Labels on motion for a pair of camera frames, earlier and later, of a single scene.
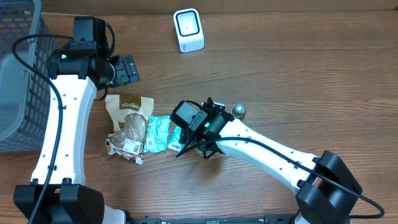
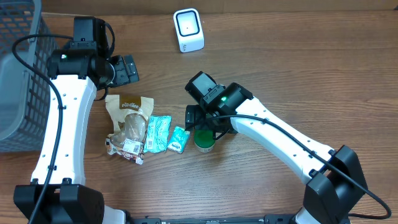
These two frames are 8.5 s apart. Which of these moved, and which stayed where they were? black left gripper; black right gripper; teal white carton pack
Moved: black right gripper
Stayed: teal white carton pack; black left gripper
